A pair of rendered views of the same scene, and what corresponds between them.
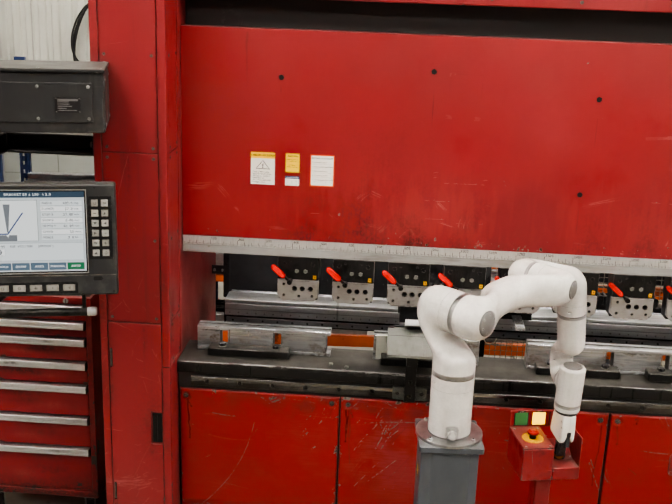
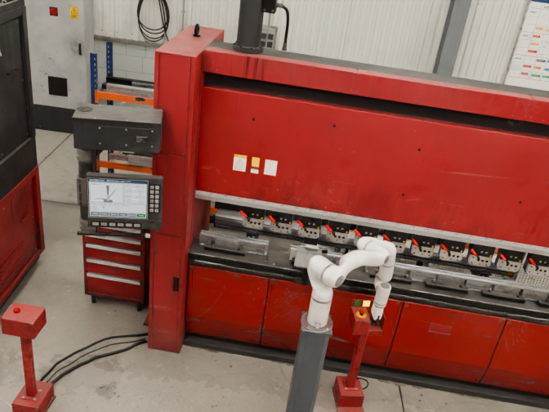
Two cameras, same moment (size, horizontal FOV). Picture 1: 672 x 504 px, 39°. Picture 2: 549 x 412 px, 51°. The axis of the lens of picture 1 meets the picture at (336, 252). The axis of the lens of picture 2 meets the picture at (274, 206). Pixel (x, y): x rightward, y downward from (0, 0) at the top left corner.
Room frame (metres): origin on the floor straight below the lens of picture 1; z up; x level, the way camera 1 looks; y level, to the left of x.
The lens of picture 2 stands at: (-0.27, 0.01, 3.17)
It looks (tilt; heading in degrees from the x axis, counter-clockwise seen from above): 28 degrees down; 0
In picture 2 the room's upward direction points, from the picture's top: 8 degrees clockwise
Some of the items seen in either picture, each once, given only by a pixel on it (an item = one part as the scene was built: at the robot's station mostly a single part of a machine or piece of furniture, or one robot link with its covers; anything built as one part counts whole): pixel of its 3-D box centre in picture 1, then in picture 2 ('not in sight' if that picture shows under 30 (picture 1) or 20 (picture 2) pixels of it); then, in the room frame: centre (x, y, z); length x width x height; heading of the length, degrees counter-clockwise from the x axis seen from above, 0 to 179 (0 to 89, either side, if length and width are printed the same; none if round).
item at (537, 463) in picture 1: (544, 444); (367, 317); (2.88, -0.72, 0.75); 0.20 x 0.16 x 0.18; 98
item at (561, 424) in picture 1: (564, 421); (377, 309); (2.86, -0.78, 0.85); 0.10 x 0.07 x 0.11; 8
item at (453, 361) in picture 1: (447, 329); (321, 277); (2.47, -0.32, 1.30); 0.19 x 0.12 x 0.24; 43
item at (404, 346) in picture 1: (412, 343); (308, 257); (3.14, -0.28, 1.00); 0.26 x 0.18 x 0.01; 177
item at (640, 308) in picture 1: (630, 293); (422, 243); (3.24, -1.07, 1.18); 0.15 x 0.09 x 0.17; 87
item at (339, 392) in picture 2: not in sight; (349, 394); (2.85, -0.73, 0.06); 0.25 x 0.20 x 0.12; 8
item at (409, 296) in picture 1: (408, 281); (310, 224); (3.29, -0.27, 1.18); 0.15 x 0.09 x 0.17; 87
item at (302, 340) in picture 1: (264, 338); (234, 243); (3.32, 0.26, 0.92); 0.50 x 0.06 x 0.10; 87
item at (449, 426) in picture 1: (451, 403); (319, 310); (2.45, -0.34, 1.09); 0.19 x 0.19 x 0.18
